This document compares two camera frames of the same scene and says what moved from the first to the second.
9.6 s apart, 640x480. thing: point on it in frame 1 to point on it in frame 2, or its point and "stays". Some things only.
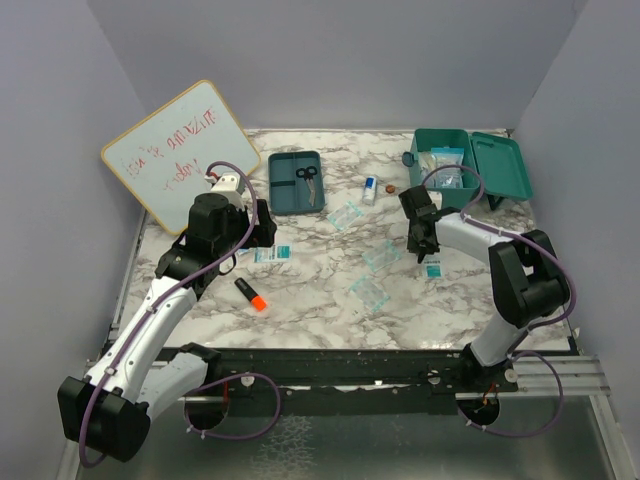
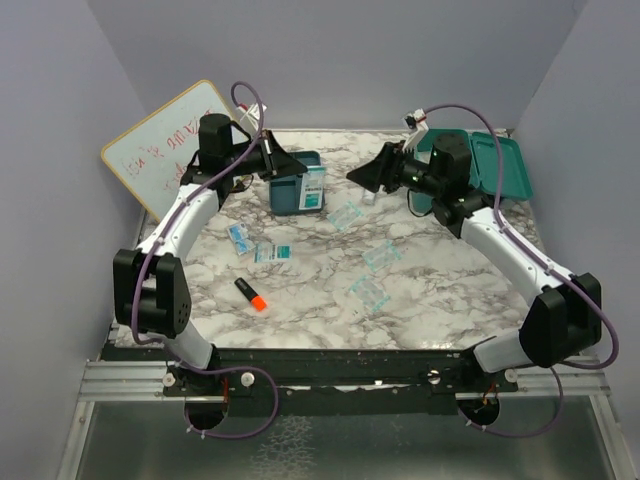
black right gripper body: (422, 246) to (416, 174)
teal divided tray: (289, 192) stays
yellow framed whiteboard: (161, 163) stays
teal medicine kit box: (491, 155) stays
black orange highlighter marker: (258, 302) stays
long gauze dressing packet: (433, 266) to (312, 191)
